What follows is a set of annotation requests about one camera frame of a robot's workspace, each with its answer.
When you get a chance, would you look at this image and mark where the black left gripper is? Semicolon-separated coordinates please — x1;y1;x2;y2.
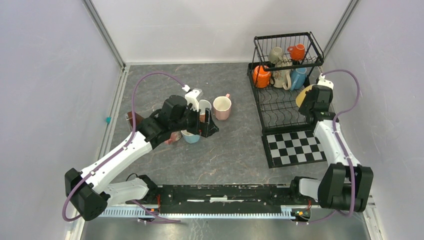
170;103;219;138

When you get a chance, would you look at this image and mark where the yellow mug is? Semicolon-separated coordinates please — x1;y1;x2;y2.
295;85;313;108

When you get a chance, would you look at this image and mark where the light blue hexagonal mug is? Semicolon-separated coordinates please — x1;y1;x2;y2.
180;130;201;144

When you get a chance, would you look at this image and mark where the salmon floral mug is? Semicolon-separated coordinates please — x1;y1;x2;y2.
198;99;212;123

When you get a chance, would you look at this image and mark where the light pink hexagonal mug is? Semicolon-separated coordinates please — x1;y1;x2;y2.
212;93;232;121

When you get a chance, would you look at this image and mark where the teal blue mug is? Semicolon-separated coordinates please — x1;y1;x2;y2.
290;67;307;91

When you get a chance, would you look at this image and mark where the pink patterned mug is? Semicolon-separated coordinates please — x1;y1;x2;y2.
164;131;182;145

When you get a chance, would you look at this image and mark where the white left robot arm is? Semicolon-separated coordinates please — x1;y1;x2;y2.
62;95;219;222

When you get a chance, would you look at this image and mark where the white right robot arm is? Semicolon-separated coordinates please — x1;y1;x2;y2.
288;84;374;213

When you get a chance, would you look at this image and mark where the cream floral mug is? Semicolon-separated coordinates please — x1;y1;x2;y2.
270;56;292;90

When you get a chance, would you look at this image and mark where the small orange cup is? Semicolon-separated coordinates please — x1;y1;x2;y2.
287;43;306;61

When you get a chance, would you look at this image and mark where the orange ribbed mug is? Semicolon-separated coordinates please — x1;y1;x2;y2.
252;65;271;89

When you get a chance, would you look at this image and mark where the checkerboard calibration board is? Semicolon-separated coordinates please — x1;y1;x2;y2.
261;130;327;169

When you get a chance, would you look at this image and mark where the beige grey mug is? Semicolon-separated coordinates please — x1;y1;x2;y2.
268;46;284;65

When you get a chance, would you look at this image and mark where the brown wedge block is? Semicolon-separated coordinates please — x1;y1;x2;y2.
125;111;145;132

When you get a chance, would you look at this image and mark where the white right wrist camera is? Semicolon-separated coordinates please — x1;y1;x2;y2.
316;73;334;90

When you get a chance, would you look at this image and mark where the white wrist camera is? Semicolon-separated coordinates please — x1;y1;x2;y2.
316;73;334;90
182;84;203;111

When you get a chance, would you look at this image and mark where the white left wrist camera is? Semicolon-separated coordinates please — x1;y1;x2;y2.
182;84;203;111

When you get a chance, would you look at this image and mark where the black wire dish rack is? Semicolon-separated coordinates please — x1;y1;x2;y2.
247;32;324;135

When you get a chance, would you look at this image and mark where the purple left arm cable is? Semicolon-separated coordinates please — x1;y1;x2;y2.
61;71;186;223

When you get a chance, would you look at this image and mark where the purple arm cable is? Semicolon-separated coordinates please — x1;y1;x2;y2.
293;68;361;224
61;71;186;223

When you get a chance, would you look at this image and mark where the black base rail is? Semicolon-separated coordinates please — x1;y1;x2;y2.
138;184;318;214

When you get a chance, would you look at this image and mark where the aluminium slotted rail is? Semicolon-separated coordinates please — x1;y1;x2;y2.
99;205;296;220

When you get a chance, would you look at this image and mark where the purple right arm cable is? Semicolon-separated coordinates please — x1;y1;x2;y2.
293;68;361;224

